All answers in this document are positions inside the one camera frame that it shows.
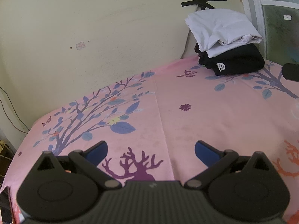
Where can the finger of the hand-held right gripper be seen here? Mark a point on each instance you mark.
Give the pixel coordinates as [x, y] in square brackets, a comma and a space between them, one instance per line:
[291, 71]

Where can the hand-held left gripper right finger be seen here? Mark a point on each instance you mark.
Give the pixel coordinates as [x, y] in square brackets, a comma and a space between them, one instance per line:
[205, 151]

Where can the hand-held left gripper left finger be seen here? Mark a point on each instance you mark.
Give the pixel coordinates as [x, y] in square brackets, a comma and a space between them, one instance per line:
[98, 151]

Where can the white printed shirt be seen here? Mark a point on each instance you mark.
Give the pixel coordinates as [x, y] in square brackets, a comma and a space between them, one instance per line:
[222, 31]

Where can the folded black clothes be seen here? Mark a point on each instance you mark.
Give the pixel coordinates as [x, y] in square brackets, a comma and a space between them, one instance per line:
[240, 61]

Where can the pink printed bedsheet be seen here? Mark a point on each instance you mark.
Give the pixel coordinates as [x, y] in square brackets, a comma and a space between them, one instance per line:
[198, 121]

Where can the small window sticker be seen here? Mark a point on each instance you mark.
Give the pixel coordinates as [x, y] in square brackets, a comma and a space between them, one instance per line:
[287, 17]

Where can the dark glossy object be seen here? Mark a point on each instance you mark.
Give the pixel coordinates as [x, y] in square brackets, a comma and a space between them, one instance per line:
[5, 205]

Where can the black tape cross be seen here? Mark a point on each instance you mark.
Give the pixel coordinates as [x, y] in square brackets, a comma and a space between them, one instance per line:
[201, 1]

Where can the white window frame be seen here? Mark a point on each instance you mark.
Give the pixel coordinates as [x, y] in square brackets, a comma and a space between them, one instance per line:
[257, 11]

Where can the clear wall hook sticker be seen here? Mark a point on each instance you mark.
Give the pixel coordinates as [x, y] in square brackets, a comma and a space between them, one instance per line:
[80, 45]

